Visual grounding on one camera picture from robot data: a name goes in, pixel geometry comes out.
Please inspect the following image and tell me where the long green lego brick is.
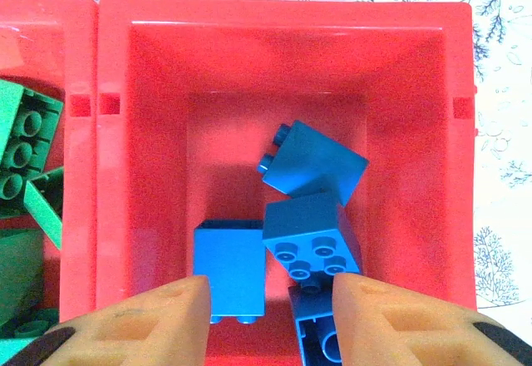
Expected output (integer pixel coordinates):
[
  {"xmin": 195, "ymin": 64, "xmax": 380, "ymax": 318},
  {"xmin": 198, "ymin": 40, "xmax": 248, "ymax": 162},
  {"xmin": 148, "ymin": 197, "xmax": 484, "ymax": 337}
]
[{"xmin": 0, "ymin": 307, "xmax": 59, "ymax": 342}]

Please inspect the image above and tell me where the blue lego brick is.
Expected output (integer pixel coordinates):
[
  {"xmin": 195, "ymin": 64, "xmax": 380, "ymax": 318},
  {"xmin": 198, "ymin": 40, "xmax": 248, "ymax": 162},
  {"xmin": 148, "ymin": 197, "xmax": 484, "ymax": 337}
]
[
  {"xmin": 288, "ymin": 274, "xmax": 346, "ymax": 366},
  {"xmin": 257, "ymin": 119, "xmax": 370, "ymax": 207},
  {"xmin": 193, "ymin": 219, "xmax": 267, "ymax": 325},
  {"xmin": 261, "ymin": 193, "xmax": 363, "ymax": 284}
]

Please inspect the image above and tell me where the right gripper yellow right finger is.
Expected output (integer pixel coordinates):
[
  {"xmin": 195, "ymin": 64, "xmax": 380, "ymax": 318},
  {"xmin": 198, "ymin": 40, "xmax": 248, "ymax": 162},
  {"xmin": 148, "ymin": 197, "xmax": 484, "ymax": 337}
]
[{"xmin": 331, "ymin": 273, "xmax": 532, "ymax": 366}]

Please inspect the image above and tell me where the red plastic bin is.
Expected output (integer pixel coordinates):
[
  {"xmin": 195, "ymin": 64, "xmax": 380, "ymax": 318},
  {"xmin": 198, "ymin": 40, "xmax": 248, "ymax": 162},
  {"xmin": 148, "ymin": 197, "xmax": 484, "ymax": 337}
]
[
  {"xmin": 0, "ymin": 0, "xmax": 99, "ymax": 342},
  {"xmin": 95, "ymin": 0, "xmax": 478, "ymax": 366}
]

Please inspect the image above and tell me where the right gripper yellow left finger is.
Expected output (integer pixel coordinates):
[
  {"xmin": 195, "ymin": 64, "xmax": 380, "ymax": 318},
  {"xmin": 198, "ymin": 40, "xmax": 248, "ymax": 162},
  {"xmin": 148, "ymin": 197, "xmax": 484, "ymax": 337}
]
[{"xmin": 7, "ymin": 274, "xmax": 214, "ymax": 366}]

